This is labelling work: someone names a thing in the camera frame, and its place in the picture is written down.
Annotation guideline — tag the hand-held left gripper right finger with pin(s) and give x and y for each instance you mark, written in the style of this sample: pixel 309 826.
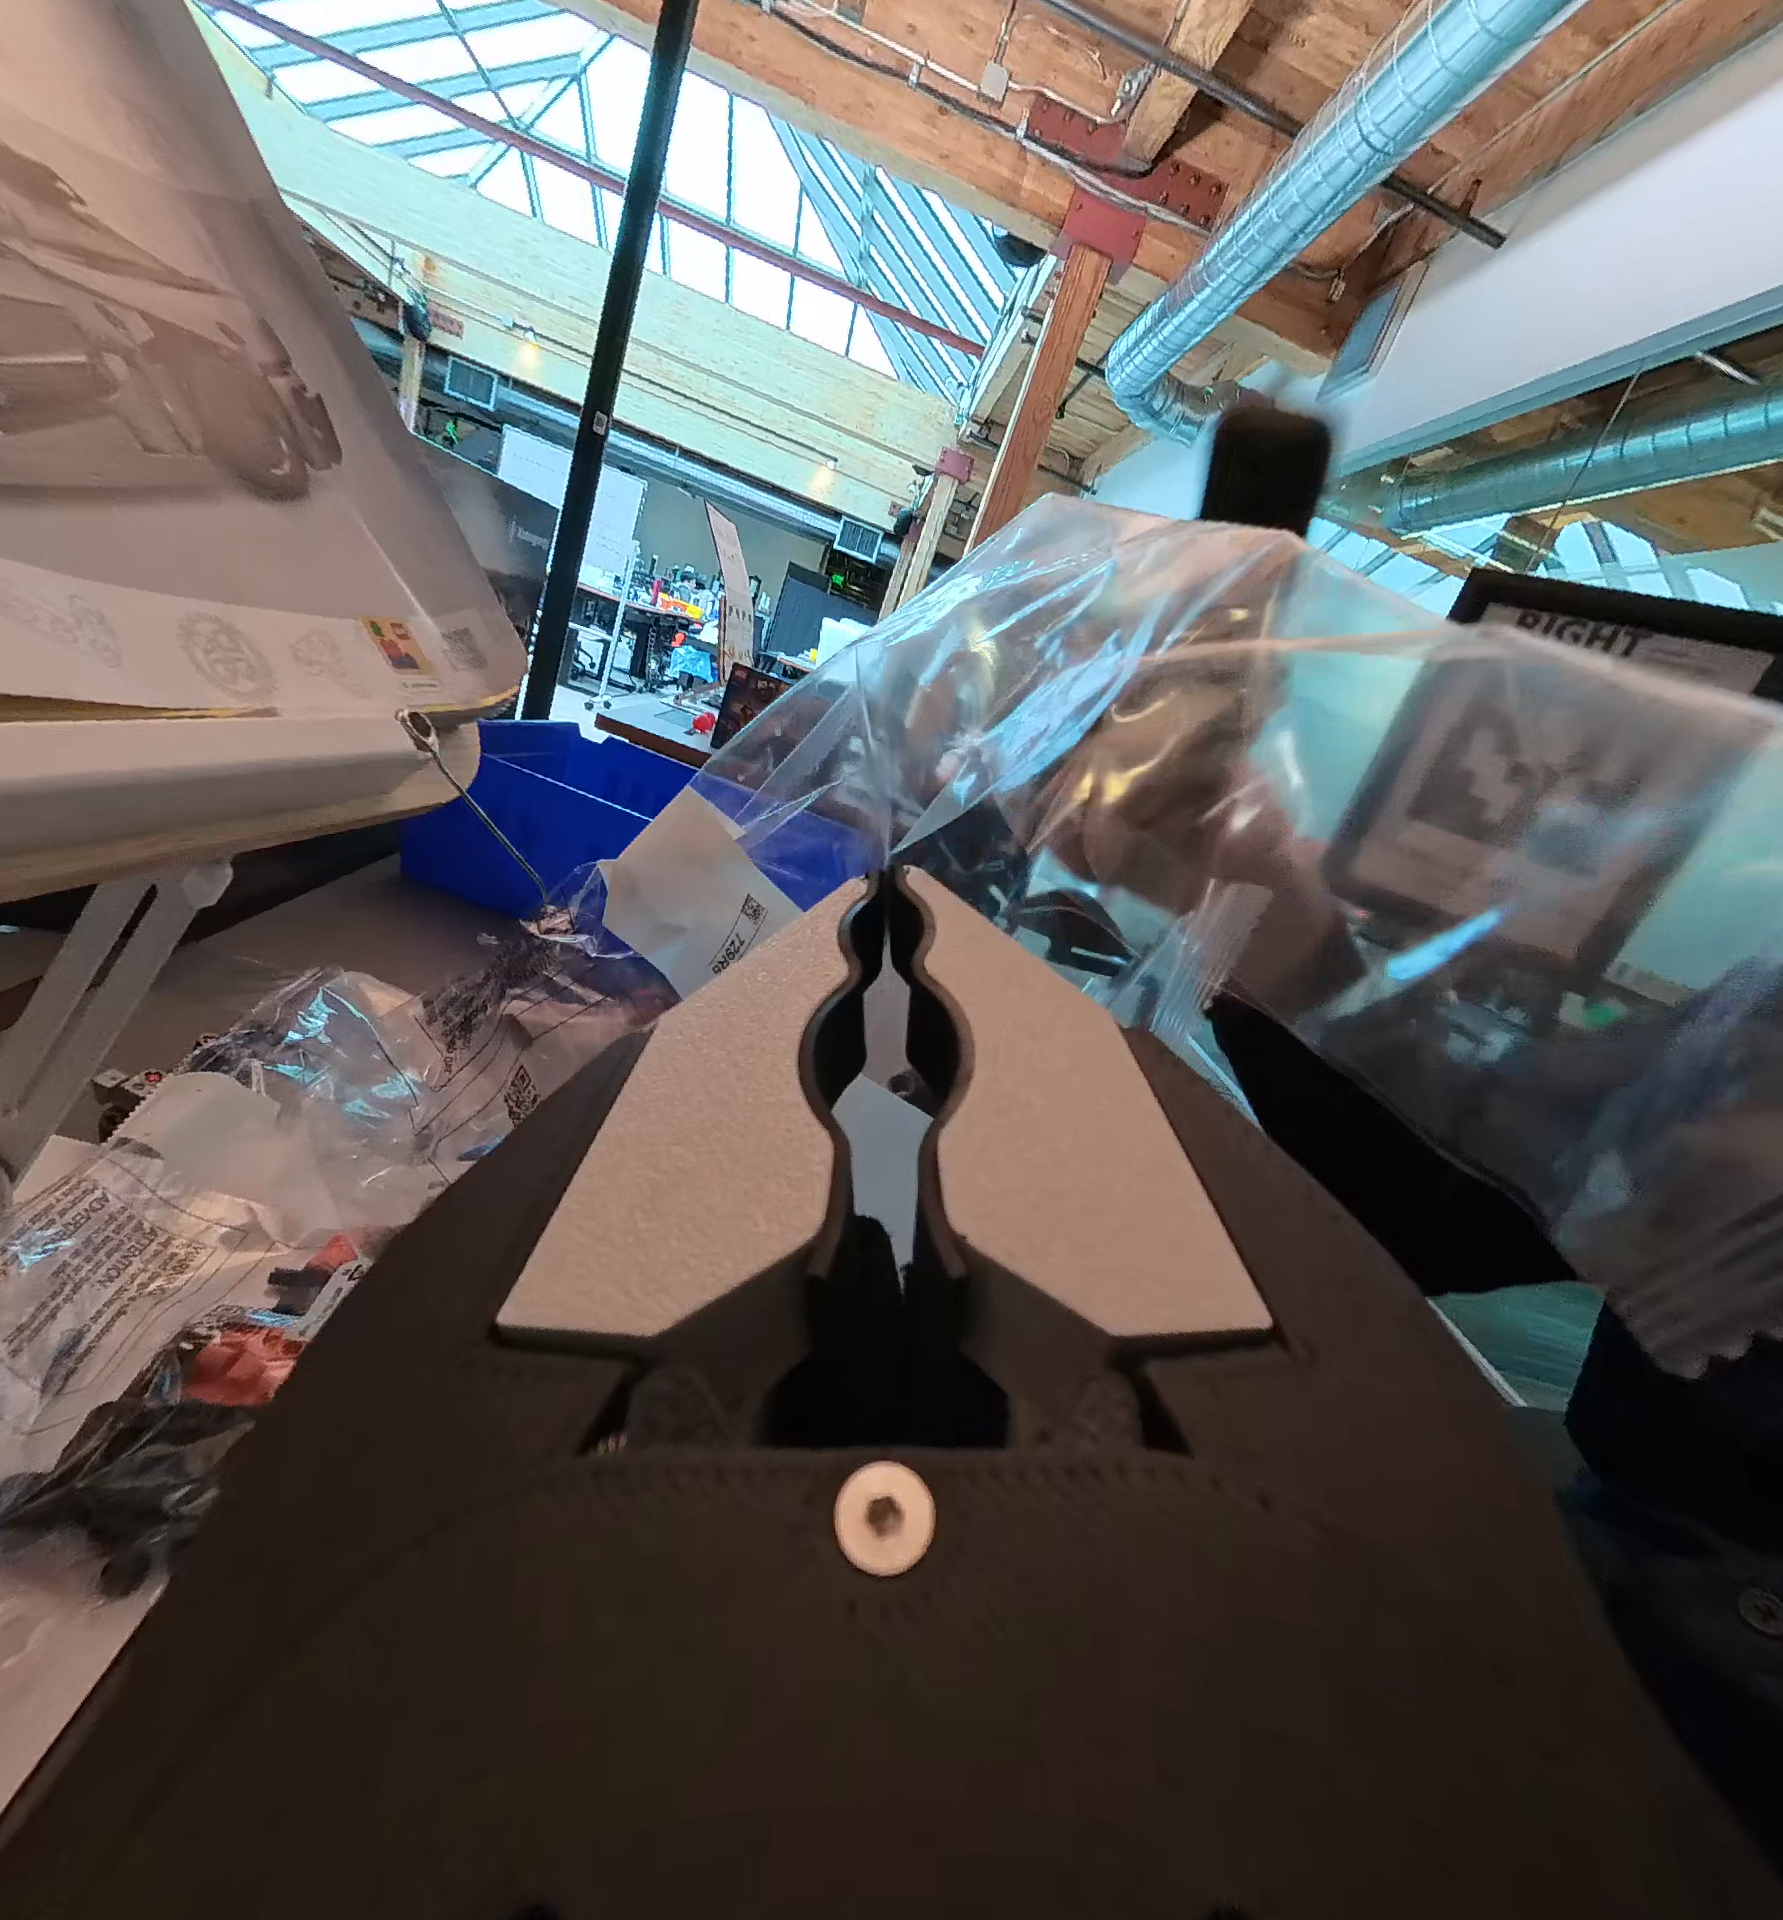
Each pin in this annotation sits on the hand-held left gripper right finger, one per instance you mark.
pixel 1102 1200

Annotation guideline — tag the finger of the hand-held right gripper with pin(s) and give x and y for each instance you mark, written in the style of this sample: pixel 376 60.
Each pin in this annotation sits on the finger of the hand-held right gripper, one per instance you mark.
pixel 982 824

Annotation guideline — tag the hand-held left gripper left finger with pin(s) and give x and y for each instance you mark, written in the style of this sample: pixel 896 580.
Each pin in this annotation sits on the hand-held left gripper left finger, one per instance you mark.
pixel 667 1200

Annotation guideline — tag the clear bag white strip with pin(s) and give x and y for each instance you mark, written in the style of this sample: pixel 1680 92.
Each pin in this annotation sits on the clear bag white strip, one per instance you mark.
pixel 1431 675

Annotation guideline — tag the person's right forearm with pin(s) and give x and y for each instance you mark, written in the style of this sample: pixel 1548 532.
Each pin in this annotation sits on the person's right forearm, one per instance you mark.
pixel 1372 1140

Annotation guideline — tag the red lego set box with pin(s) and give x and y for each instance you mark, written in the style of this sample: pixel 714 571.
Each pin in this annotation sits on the red lego set box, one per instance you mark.
pixel 750 705

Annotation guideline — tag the large clear lego parts bag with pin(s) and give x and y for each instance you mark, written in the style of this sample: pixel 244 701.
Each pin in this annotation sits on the large clear lego parts bag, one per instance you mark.
pixel 457 1034

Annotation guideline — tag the blue plastic bin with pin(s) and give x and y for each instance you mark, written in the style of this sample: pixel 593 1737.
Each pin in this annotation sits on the blue plastic bin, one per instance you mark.
pixel 531 824

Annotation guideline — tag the clear bag over white base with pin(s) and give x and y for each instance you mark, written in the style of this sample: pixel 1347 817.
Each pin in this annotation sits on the clear bag over white base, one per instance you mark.
pixel 112 1245

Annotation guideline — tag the black vertical pole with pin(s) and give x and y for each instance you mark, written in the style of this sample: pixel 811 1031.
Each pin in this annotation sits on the black vertical pole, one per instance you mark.
pixel 614 375

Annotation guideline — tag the clear bag black orange parts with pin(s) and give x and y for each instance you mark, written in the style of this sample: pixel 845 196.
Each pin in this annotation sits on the clear bag black orange parts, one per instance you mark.
pixel 112 1469

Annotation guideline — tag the person's torso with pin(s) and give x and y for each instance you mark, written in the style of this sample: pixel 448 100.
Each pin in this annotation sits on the person's torso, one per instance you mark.
pixel 1717 1575

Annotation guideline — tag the instruction booklet stack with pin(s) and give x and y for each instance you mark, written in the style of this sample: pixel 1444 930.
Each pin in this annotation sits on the instruction booklet stack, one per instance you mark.
pixel 156 375

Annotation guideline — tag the wooden support post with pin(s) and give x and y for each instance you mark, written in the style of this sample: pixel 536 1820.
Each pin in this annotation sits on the wooden support post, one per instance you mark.
pixel 1049 389

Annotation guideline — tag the silver ventilation duct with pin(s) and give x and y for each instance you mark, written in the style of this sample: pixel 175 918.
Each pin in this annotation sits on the silver ventilation duct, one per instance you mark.
pixel 1627 442
pixel 1282 180

